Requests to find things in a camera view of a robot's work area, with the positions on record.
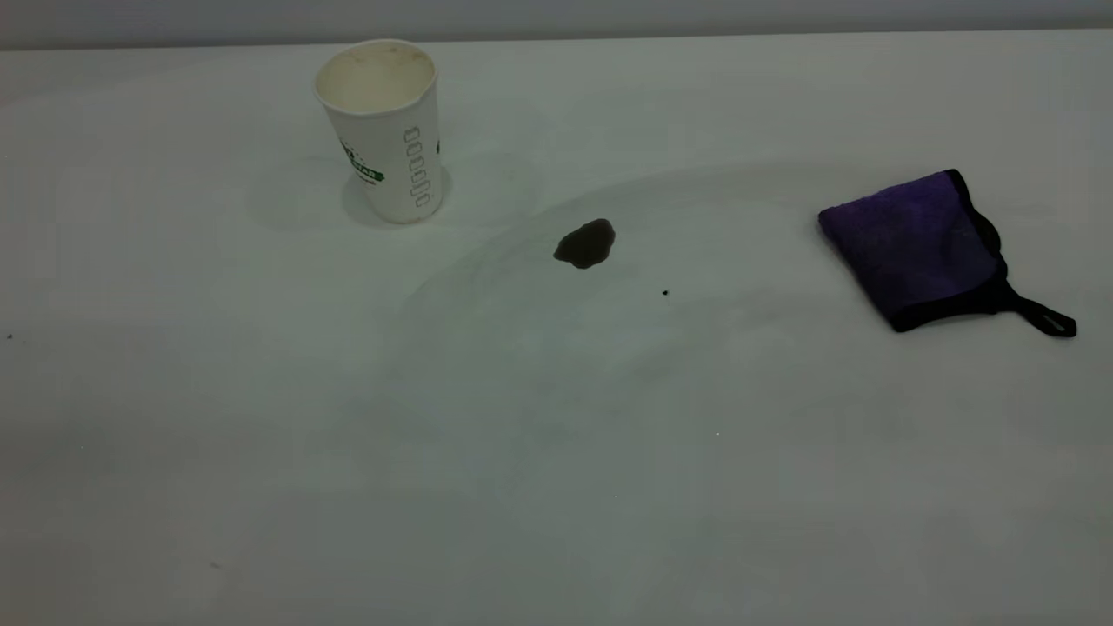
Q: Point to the purple cloth with black trim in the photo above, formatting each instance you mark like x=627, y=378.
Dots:
x=917, y=243

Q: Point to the dark brown liquid spill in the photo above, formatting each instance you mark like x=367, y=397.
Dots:
x=585, y=243

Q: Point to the white paper coffee cup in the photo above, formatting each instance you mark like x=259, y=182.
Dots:
x=387, y=148

